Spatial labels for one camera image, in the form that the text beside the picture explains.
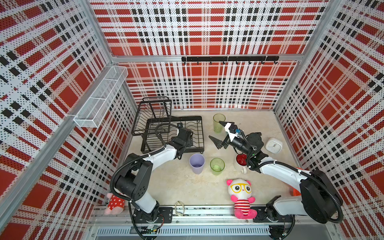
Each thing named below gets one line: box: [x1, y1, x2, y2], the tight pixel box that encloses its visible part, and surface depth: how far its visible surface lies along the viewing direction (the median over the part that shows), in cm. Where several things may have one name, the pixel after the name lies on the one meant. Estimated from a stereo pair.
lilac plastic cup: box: [189, 153, 206, 175], surface depth 84 cm
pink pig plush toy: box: [104, 192, 126, 215], surface depth 73 cm
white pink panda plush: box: [226, 179, 258, 219], surface depth 76 cm
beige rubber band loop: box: [175, 200, 185, 217], surface depth 78 cm
